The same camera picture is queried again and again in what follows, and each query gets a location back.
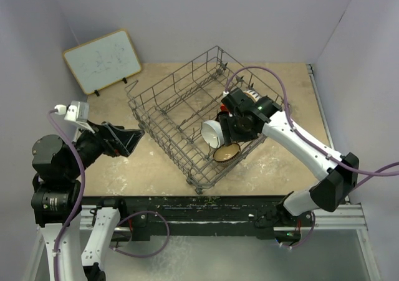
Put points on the yellow framed whiteboard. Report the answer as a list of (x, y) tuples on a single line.
[(102, 62)]

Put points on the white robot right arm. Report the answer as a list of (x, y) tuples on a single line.
[(250, 115)]

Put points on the white orange rimmed striped bowl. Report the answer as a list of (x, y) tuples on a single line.
[(252, 94)]

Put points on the grey wire dish rack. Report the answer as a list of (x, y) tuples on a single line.
[(173, 109)]

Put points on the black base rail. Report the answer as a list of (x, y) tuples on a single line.
[(208, 216)]

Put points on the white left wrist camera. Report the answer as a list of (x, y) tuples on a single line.
[(76, 113)]

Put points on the brown glazed bowl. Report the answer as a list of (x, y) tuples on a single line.
[(227, 154)]

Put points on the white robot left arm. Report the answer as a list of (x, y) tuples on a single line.
[(57, 200)]

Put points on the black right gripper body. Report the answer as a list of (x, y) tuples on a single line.
[(238, 131)]

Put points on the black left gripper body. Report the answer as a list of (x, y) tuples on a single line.
[(91, 145)]

